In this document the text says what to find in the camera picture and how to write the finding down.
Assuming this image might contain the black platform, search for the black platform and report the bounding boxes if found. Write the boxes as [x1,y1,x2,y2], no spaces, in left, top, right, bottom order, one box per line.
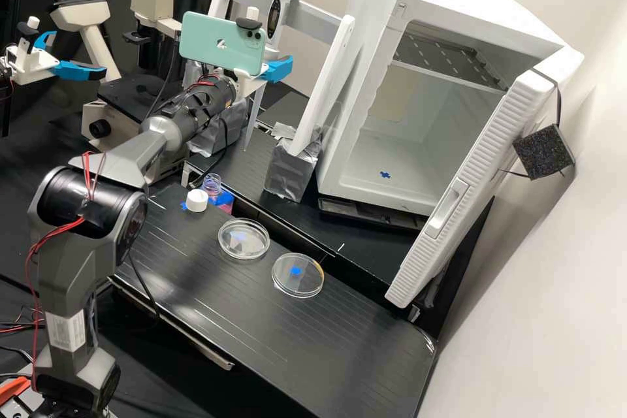
[185,80,428,294]
[108,182,438,418]

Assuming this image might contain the white incubator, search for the white incubator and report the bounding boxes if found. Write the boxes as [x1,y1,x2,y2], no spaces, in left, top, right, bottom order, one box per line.
[313,0,587,219]

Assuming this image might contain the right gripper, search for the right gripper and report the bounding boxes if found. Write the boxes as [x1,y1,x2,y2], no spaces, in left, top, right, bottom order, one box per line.
[230,55,295,96]

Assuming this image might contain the petri dish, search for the petri dish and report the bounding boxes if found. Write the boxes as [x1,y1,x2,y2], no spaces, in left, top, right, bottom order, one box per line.
[217,217,272,262]

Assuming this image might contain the white cap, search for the white cap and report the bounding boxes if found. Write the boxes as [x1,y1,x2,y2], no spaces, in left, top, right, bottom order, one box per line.
[185,189,210,214]

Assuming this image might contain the white pipette stand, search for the white pipette stand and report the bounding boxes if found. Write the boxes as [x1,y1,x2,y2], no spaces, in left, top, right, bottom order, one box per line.
[187,0,357,203]

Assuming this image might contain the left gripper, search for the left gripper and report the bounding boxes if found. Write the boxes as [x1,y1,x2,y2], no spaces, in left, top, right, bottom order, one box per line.
[5,30,108,85]

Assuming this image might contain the pipette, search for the pipette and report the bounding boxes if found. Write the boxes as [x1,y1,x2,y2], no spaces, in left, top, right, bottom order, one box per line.
[241,0,300,151]

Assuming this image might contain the blue bottle holder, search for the blue bottle holder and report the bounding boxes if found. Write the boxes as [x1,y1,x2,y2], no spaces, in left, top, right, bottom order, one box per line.
[208,191,234,216]

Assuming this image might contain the black cable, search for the black cable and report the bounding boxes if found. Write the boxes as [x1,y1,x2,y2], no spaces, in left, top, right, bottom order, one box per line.
[126,249,163,323]
[144,31,180,125]

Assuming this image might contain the red wire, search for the red wire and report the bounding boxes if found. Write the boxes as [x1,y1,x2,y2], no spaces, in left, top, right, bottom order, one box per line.
[0,306,46,340]

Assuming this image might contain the small bottle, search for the small bottle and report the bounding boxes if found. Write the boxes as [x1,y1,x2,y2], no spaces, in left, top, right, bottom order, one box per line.
[202,172,224,201]

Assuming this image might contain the incubator door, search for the incubator door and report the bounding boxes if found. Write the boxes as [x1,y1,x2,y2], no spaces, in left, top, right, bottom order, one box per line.
[384,45,587,310]

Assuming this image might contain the right wrist camera phone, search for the right wrist camera phone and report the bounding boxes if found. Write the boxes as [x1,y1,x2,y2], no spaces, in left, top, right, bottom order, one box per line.
[178,5,269,80]

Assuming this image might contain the petri dish lid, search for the petri dish lid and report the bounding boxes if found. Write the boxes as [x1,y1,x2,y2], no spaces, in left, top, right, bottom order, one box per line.
[271,251,326,299]

